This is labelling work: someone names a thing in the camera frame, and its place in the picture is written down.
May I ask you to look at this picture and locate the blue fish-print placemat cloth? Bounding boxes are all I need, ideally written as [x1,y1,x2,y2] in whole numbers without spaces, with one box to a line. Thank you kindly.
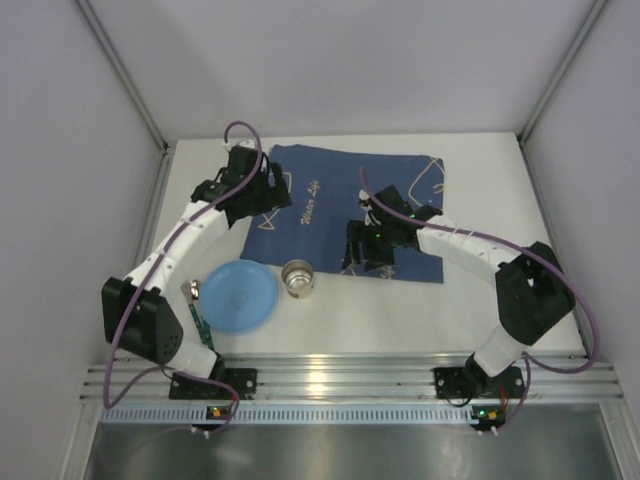
[240,145,445,274]

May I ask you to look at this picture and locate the light blue plastic plate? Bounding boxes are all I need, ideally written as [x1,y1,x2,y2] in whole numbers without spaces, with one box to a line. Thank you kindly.
[199,259,279,335]

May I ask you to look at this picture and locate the spoon with green handle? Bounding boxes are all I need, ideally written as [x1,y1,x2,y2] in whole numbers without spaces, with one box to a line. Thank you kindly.
[189,280,201,301]

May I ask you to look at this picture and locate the fork with green handle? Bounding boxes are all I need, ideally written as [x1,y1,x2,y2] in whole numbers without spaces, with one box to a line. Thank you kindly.
[181,280,215,351]

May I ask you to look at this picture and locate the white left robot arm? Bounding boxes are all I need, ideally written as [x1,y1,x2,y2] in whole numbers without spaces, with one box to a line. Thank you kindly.
[101,145,292,379]

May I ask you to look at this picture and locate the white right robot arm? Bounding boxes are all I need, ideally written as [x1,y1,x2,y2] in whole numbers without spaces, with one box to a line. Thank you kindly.
[342,186,576,384]

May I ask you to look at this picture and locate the stainless steel cup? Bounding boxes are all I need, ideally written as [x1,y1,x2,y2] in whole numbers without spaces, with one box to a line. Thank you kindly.
[281,259,314,299]

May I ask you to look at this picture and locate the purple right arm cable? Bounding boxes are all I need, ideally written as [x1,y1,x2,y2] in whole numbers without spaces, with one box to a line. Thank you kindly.
[358,166,601,434]

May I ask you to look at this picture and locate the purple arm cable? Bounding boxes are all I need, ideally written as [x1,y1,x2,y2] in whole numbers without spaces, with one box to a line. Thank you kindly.
[102,119,264,436]
[358,166,601,434]

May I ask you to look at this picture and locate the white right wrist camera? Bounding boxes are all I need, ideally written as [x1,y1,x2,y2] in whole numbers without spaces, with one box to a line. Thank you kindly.
[358,190,379,226]

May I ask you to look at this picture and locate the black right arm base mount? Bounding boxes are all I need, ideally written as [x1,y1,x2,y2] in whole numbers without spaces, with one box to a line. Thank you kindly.
[433,355,525,406]

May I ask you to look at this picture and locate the aluminium frame rail left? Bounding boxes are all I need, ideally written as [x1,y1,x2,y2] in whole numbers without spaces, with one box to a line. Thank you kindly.
[73,0,171,266]

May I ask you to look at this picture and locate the aluminium frame rail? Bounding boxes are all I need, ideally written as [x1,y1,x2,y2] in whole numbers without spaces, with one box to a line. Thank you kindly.
[516,0,610,148]
[73,0,171,266]

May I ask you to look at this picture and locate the aluminium frame rail right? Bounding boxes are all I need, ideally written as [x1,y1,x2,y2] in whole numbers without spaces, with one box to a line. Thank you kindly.
[516,0,610,148]

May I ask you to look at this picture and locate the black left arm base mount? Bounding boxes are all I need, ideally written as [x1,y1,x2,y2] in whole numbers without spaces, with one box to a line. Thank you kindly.
[168,360,258,401]

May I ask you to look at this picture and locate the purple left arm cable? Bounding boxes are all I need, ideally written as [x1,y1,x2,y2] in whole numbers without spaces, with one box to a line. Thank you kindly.
[102,119,264,436]

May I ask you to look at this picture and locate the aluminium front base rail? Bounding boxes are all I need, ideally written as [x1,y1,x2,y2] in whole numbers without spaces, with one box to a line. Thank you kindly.
[79,351,624,402]

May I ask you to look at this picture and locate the slotted cable duct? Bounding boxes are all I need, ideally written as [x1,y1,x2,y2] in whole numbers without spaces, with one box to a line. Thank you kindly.
[99,402,506,426]

